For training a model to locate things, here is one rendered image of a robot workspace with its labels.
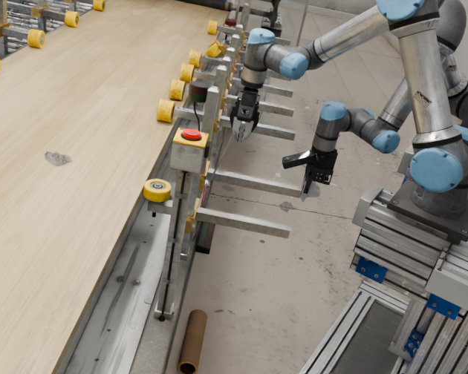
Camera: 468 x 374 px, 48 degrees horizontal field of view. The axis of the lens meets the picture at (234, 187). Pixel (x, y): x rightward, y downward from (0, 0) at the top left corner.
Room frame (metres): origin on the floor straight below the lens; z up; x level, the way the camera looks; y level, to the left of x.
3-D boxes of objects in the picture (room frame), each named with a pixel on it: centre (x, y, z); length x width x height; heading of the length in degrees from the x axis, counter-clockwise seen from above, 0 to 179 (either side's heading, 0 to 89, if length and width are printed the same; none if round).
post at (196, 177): (1.30, 0.12, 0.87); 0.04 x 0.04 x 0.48; 1
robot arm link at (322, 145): (1.60, -0.26, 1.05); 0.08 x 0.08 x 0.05
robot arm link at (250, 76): (1.57, 0.01, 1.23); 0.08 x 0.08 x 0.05
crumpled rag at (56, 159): (1.38, 0.54, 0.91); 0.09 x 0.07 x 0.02; 58
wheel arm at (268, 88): (2.34, 0.08, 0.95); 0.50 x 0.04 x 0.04; 91
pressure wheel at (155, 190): (1.34, 0.22, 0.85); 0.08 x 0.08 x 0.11
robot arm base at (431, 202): (1.33, -0.57, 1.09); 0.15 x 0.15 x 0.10
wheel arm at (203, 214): (1.34, 0.02, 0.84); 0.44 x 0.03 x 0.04; 91
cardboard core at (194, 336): (1.60, 0.03, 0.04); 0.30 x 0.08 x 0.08; 1
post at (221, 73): (1.80, 0.13, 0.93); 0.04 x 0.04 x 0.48; 1
